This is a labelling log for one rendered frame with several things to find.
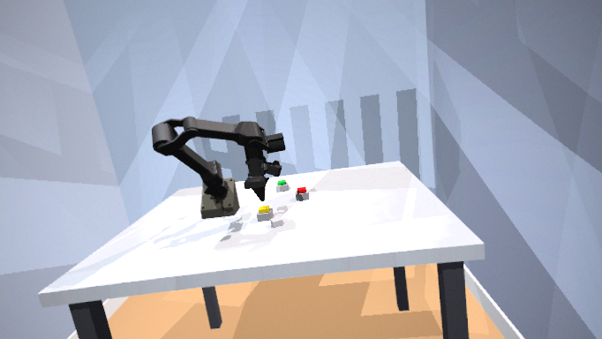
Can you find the red button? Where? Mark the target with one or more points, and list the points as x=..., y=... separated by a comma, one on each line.
x=302, y=194

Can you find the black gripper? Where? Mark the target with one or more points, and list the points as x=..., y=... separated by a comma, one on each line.
x=255, y=180

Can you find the green button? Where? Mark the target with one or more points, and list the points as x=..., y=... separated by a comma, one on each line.
x=282, y=186

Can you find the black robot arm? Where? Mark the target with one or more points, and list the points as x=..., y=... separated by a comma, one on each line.
x=250, y=135

